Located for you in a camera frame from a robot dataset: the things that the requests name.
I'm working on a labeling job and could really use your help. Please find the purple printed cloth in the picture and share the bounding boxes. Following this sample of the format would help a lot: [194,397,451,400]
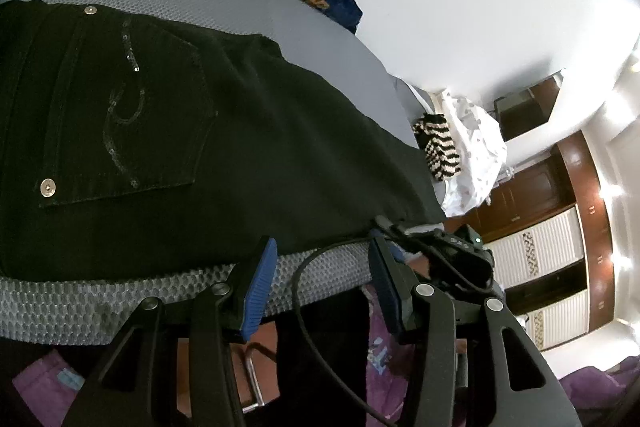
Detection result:
[362,284,406,427]

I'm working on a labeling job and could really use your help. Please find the white dotted cloth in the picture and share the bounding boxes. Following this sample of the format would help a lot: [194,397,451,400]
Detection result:
[390,77,508,218]

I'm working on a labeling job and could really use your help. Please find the black cable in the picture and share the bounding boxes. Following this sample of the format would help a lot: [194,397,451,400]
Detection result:
[291,216,441,427]

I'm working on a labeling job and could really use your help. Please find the black and cream striped cloth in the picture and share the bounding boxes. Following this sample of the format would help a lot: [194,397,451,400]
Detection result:
[412,113,463,182]

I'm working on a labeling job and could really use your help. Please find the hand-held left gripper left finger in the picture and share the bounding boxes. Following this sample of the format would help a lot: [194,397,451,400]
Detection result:
[60,236,279,427]

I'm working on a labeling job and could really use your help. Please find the metal tube frame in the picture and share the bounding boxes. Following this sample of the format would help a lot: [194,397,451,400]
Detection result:
[242,344,278,408]

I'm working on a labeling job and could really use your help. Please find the dark wooden cabinet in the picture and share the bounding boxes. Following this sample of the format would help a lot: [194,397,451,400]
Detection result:
[492,74,566,142]

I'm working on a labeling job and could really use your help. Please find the brown wooden wardrobe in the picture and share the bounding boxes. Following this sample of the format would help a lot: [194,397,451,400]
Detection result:
[470,127,626,353]

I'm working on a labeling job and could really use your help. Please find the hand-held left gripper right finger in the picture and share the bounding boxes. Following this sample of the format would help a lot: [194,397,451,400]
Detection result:
[367,237,586,427]

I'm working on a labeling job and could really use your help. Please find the black pants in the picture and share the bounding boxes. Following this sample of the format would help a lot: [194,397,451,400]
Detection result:
[0,0,448,280]

